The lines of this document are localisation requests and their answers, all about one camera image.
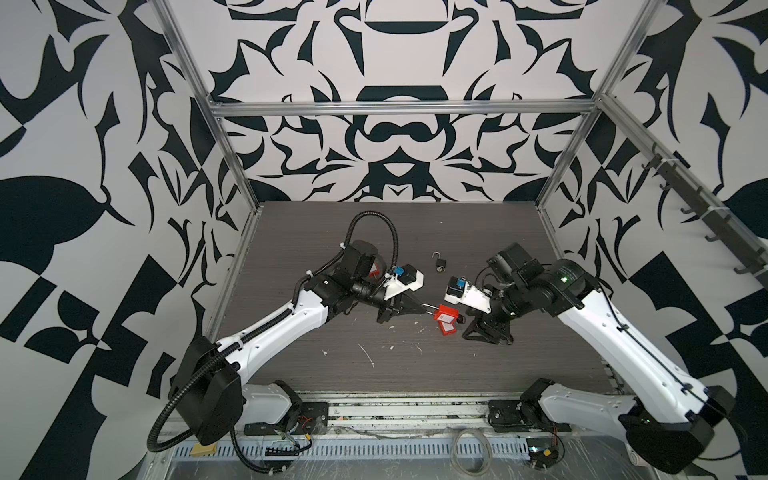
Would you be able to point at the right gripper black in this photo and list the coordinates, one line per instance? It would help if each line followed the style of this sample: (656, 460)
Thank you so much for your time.
(483, 323)

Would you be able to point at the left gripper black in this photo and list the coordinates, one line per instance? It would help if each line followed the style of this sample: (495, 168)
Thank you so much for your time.
(393, 307)

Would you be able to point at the red padlock with white label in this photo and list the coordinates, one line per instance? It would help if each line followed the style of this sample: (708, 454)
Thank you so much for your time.
(442, 313)

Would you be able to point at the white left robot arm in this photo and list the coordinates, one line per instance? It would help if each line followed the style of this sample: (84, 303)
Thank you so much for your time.
(206, 399)

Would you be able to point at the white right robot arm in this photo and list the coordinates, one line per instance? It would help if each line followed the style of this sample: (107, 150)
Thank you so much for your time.
(668, 419)

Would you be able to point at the green lit circuit board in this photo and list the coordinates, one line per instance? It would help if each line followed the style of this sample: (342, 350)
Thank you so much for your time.
(544, 452)

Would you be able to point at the yellow connector block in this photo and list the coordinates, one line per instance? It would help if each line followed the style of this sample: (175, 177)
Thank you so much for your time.
(200, 450)

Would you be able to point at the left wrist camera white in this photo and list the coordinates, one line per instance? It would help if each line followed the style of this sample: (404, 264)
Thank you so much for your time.
(405, 278)

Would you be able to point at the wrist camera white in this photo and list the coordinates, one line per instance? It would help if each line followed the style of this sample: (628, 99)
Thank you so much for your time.
(460, 291)
(405, 278)

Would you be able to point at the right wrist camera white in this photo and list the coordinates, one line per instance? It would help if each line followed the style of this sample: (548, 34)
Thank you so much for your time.
(460, 291)

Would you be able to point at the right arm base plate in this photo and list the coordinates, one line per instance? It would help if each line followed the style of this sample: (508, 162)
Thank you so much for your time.
(508, 416)

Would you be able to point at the white perforated cable duct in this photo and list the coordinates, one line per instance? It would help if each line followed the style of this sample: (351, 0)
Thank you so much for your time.
(505, 448)

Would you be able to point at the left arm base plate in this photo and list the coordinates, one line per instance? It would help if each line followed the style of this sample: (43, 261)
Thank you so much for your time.
(303, 419)

